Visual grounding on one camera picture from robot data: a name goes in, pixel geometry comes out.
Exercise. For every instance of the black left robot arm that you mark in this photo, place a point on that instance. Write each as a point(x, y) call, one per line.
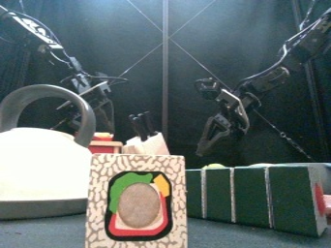
point(39, 35)

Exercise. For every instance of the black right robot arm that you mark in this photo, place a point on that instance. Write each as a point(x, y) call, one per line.
point(298, 45)

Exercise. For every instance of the toy apple half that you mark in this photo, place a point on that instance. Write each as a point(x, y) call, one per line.
point(103, 135)

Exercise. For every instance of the green toy avocado half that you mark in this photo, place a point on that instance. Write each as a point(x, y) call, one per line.
point(214, 166)

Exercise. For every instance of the patterned box with oval picture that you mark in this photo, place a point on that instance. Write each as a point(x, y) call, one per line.
point(138, 200)

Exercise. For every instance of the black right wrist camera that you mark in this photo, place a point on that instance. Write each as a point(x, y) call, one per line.
point(208, 87)

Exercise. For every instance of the grey vertical frame pole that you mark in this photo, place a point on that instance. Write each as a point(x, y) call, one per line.
point(164, 64)

